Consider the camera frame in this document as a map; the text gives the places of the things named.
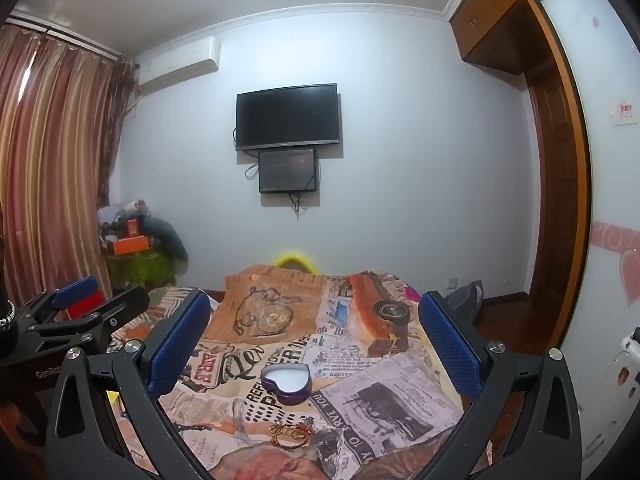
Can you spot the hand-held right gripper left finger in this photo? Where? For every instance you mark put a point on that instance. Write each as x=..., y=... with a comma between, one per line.
x=180, y=345

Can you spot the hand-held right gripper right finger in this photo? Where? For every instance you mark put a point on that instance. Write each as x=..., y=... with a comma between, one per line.
x=450, y=345

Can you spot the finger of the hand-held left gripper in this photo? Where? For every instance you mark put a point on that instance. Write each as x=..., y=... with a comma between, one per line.
x=75, y=292
x=115, y=312

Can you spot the purple heart-shaped tin box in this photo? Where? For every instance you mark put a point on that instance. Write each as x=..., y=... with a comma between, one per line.
x=287, y=382

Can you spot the grey bag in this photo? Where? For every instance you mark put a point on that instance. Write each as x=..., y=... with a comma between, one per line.
x=465, y=294

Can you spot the pink cloth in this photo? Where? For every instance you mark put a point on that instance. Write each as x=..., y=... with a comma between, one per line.
x=412, y=292

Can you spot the orange box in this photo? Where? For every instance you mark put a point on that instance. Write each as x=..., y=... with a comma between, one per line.
x=131, y=245

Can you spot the small red box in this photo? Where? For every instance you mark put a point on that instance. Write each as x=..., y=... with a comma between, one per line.
x=132, y=228

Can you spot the dark jacket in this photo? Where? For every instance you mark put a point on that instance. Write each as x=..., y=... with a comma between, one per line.
x=167, y=240

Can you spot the newspaper print blanket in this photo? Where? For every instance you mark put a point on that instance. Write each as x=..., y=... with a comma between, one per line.
x=350, y=400

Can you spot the striped brown curtain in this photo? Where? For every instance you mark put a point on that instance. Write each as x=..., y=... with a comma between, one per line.
x=55, y=160

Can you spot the white sticker-covered case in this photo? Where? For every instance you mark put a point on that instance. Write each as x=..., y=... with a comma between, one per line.
x=622, y=385

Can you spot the brown wooden door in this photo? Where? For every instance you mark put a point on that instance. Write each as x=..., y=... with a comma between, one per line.
x=552, y=185

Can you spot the white wardrobe door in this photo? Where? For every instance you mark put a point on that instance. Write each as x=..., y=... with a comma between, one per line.
x=600, y=170

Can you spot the white air conditioner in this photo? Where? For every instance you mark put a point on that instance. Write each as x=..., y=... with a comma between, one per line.
x=177, y=62

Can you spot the wooden overhead cabinet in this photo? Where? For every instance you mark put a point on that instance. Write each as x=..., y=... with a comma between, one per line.
x=492, y=15

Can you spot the white wall outlet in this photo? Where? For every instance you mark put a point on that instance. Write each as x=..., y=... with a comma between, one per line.
x=451, y=282

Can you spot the pink heart wall sticker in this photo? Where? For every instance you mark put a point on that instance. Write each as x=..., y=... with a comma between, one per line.
x=622, y=260

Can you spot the small black wall monitor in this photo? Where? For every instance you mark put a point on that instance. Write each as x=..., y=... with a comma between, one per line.
x=288, y=170

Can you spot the black wall television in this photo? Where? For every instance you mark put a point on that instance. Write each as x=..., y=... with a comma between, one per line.
x=288, y=116

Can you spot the red square wall sticker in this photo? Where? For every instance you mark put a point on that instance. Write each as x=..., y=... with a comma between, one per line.
x=625, y=112

